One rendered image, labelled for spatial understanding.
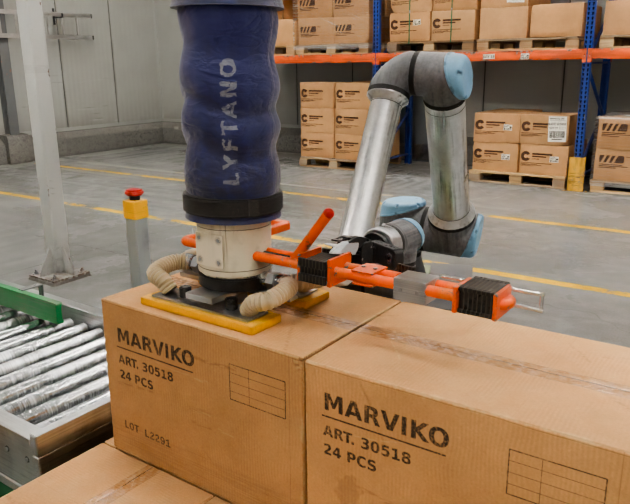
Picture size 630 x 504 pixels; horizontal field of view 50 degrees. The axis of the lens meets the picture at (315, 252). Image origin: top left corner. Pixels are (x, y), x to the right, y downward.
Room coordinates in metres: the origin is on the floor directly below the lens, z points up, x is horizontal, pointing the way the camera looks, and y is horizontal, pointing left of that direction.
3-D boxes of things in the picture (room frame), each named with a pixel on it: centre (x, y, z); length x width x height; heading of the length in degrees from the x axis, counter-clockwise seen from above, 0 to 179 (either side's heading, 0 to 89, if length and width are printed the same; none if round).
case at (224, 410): (1.53, 0.16, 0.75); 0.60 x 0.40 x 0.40; 55
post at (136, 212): (2.52, 0.68, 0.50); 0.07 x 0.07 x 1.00; 54
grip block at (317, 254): (1.38, -0.02, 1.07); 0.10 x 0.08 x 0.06; 145
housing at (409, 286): (1.25, -0.20, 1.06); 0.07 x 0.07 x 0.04; 55
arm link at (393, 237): (1.56, -0.16, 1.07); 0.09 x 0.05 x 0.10; 54
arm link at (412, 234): (1.63, -0.21, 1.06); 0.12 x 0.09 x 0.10; 144
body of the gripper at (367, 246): (1.49, -0.10, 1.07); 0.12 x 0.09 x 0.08; 144
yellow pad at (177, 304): (1.44, 0.24, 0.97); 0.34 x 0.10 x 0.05; 55
